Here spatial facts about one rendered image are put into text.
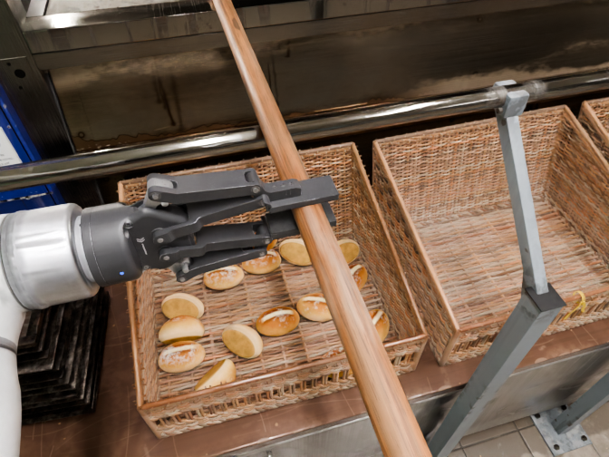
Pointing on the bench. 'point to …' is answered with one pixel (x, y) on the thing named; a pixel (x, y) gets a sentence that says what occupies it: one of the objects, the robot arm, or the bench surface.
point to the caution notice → (7, 151)
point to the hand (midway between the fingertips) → (301, 206)
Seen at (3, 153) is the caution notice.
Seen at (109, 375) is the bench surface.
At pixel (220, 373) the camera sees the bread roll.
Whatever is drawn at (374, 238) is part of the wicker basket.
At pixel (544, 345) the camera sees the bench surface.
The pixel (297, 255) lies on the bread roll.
